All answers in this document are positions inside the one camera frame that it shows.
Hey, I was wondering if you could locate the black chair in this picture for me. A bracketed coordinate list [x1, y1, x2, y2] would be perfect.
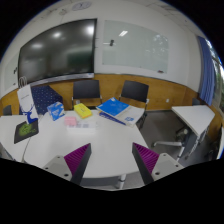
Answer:
[119, 80, 149, 108]
[72, 80, 102, 109]

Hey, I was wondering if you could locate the transparent plastic package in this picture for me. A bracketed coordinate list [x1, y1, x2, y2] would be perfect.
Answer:
[67, 121, 97, 131]

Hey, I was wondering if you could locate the black chair right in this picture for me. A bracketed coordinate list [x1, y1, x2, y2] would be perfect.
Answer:
[119, 80, 149, 108]

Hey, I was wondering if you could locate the yellow box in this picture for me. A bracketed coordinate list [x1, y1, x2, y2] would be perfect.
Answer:
[74, 103, 92, 119]

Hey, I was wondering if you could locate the dark blue dotted box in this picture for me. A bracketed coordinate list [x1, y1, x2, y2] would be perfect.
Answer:
[31, 86, 63, 115]

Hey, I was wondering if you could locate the blue book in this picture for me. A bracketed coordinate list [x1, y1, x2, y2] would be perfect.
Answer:
[97, 97, 129, 117]

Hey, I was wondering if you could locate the white side table right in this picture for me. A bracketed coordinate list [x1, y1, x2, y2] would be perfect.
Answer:
[172, 105, 215, 158]

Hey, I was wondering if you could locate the pink notepad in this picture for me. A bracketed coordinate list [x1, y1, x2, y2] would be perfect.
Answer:
[64, 116, 77, 126]

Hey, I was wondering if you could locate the blue tissue box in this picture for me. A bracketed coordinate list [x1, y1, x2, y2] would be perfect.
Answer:
[47, 102, 65, 121]

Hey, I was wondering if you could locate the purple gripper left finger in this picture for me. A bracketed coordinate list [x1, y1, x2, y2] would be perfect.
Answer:
[43, 143, 92, 185]

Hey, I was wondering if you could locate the blue curtain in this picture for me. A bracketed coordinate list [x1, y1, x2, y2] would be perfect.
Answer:
[198, 37, 215, 105]

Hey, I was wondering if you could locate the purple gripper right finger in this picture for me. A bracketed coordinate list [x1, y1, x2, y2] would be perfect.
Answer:
[132, 143, 183, 185]

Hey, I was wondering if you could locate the white paper bag blue deer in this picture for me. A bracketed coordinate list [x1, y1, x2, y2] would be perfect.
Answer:
[17, 76, 38, 124]

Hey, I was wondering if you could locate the black pad green print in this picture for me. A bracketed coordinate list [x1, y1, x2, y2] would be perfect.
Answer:
[14, 121, 39, 143]

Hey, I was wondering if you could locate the large black wall display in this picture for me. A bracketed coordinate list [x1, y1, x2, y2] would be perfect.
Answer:
[18, 19, 97, 83]

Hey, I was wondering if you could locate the black chair left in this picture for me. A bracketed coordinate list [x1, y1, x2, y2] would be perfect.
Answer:
[72, 80, 102, 109]

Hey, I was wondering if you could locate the glass whiteboard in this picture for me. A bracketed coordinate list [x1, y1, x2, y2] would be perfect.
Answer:
[102, 20, 169, 73]

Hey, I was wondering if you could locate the white round table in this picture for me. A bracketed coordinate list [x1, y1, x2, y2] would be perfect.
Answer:
[24, 110, 147, 189]

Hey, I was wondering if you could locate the white table left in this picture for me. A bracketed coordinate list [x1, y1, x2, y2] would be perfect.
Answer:
[0, 115, 29, 162]

